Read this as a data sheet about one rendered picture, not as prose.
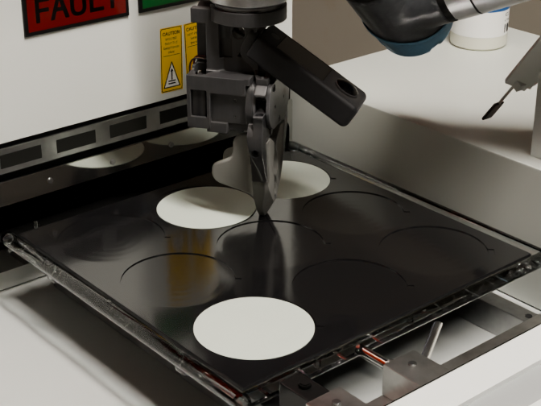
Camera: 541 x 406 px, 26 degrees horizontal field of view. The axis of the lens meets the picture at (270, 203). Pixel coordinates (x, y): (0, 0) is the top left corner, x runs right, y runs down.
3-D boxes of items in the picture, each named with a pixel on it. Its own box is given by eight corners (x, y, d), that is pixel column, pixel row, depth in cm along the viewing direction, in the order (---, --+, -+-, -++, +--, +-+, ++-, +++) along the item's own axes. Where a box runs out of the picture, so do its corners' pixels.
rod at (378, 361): (351, 358, 95) (352, 344, 94) (364, 353, 96) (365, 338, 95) (392, 383, 92) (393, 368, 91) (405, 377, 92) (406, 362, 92)
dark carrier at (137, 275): (18, 239, 113) (18, 234, 113) (288, 151, 133) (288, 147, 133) (243, 395, 89) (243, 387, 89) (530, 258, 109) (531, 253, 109)
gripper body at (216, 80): (212, 107, 118) (209, -11, 113) (295, 116, 116) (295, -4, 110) (187, 134, 111) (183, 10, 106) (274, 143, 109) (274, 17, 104)
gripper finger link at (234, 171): (218, 208, 118) (216, 122, 114) (274, 215, 116) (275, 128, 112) (208, 221, 115) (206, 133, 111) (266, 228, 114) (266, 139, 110)
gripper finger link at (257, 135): (258, 167, 115) (258, 84, 111) (275, 169, 114) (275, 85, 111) (244, 186, 111) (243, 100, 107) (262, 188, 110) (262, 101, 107)
